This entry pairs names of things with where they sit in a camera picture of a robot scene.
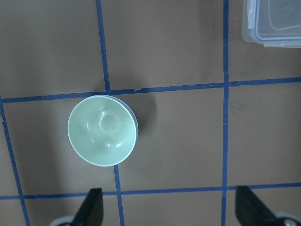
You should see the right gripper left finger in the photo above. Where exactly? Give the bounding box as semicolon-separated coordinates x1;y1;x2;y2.
73;188;104;226

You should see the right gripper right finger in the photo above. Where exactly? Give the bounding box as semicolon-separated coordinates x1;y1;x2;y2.
235;186;276;226

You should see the green bowl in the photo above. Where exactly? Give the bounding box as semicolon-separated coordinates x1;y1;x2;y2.
67;96;137;167

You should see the blue bowl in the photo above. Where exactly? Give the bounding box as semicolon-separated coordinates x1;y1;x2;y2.
94;94;139;142

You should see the clear plastic food container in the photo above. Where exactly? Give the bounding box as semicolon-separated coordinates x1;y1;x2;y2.
242;0;301;48

